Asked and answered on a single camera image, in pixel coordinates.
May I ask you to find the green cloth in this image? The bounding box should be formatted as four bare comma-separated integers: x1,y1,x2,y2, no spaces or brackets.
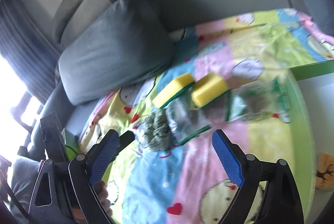
143,109,172,152

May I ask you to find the yellow tissue pack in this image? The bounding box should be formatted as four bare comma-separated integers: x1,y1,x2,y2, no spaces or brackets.
316,152,334,191

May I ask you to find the clear green tea bag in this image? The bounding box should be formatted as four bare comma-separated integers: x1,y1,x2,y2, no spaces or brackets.
225,76,290,123
165,91,211,145

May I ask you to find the yellow green sponge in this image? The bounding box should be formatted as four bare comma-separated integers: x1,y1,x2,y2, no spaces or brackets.
191,72,230,108
152,73,195,109

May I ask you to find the person's left hand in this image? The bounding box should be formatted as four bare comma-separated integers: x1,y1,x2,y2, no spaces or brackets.
93,181,112,217

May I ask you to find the grey textured pillow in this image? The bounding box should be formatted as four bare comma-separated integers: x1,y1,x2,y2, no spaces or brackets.
59,0,174,105

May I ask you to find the green white cardboard box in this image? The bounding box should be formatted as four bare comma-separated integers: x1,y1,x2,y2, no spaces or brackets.
286,61,333,223

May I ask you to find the colourful cartoon bedsheet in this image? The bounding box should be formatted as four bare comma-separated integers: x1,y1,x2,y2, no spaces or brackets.
79,9,333,223

